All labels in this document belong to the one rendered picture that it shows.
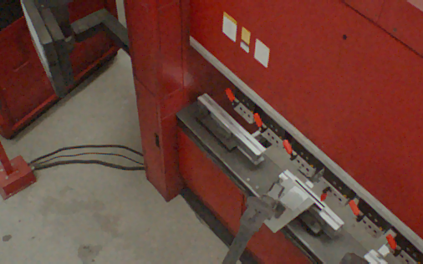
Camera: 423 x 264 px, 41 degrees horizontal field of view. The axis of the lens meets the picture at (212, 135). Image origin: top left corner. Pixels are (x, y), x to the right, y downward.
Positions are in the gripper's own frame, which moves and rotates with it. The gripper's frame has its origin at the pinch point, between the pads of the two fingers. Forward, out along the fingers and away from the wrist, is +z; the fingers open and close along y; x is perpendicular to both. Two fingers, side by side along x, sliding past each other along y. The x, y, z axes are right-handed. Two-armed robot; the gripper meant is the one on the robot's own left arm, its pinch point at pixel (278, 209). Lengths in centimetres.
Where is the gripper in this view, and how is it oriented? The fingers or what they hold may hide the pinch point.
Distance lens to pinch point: 271.4
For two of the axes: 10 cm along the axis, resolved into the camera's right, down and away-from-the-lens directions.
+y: -6.3, -6.3, 4.5
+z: 3.7, 2.7, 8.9
